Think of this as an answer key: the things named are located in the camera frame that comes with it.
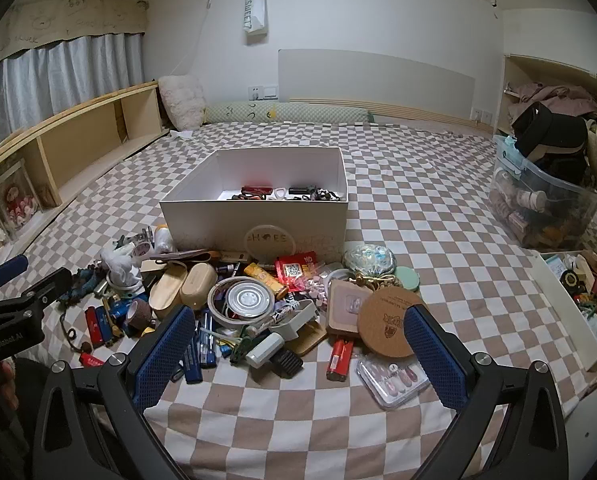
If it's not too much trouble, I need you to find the wooden bedside shelf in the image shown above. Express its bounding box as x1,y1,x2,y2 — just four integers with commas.
0,81,172,266

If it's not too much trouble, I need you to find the white tape roll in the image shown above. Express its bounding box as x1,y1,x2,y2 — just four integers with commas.
207,277,279,330

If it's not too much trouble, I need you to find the pink stuffed toy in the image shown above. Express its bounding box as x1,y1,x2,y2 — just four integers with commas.
1,182,42,228

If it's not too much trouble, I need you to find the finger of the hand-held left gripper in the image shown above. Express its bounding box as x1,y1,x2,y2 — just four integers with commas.
0,255,29,300
6,269,78,313

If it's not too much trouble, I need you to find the red snack packet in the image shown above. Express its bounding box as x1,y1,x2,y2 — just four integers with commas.
274,255,319,291

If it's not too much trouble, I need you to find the wooden wardrobe shelf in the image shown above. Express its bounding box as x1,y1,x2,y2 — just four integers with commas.
493,52,597,171

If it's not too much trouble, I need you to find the brown tape roll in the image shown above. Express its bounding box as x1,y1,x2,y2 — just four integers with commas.
124,300,154,333

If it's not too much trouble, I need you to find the light wooden board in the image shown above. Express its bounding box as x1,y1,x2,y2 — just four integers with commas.
291,320,329,356

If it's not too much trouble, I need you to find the dark green clip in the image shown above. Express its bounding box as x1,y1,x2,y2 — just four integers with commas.
231,327,259,366

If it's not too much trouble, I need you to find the wooden headboard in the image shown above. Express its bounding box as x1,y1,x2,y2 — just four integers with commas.
291,97,494,133

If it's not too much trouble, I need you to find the pink square box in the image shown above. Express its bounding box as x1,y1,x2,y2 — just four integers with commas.
325,279,379,336

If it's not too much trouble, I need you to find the mint green round case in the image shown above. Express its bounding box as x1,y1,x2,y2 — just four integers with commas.
392,266,420,293

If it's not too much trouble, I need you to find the iridescent shell pouch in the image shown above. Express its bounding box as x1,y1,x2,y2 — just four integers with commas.
343,244,396,278

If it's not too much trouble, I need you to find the white wall panel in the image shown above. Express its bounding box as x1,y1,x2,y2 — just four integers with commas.
278,49,476,121

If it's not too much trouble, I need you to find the clear storage bin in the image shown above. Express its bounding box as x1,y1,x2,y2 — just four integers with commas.
488,135,597,251

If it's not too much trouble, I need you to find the white storage tray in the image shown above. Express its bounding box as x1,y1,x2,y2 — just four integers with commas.
531,250,597,373

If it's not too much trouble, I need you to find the white plastic holder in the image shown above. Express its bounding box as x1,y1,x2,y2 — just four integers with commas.
266,302,319,343

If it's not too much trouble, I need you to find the round cork coaster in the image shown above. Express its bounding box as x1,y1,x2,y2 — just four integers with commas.
357,287,426,359

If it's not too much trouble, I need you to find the clear nail tips box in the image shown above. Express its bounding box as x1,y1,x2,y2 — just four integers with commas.
355,352,431,410

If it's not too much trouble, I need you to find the pink clothes pile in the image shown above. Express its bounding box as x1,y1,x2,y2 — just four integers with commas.
508,82,597,118

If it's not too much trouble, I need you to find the white cardboard box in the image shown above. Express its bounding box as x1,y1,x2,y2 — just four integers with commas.
159,147,350,263

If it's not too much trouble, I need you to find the green long pillow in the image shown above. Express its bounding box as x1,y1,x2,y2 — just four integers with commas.
203,101,376,126

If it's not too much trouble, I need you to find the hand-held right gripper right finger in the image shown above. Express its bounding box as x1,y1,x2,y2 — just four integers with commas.
403,305,570,480

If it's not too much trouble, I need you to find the black hat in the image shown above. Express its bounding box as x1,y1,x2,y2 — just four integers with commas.
511,102,589,158

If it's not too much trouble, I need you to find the white fluffy pillow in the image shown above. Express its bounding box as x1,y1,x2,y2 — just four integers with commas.
157,74,206,131

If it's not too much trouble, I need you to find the grey curtain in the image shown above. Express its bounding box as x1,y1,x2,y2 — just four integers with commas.
0,32,146,158

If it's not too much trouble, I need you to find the purple wallet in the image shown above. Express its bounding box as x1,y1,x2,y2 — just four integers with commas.
149,249,219,266

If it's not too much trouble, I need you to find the white small bottle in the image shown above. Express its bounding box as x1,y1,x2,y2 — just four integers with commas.
245,335,285,367

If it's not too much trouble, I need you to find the round silver lid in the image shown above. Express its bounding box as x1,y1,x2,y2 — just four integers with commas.
227,282,272,318

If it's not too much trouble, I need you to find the yellow snack packet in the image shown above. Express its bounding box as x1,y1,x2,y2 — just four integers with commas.
243,262,289,300

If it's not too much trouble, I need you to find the plastic film roll orange cap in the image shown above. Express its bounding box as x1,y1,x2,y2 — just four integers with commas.
154,226,175,255

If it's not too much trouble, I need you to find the beige printed valance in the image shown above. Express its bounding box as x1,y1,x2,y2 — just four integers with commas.
0,0,152,58

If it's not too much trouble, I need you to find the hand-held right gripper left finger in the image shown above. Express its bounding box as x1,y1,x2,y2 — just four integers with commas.
32,304,199,480

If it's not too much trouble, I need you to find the black comb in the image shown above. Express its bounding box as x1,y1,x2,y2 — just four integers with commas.
268,350,304,380

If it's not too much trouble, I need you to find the pink candy packet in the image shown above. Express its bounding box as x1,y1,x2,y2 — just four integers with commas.
298,272,331,306

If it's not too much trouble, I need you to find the thin white tape ring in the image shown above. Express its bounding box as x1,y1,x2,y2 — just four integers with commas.
109,280,144,302

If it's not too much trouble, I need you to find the white hanging bag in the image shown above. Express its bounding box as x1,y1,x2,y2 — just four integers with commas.
242,0,269,36

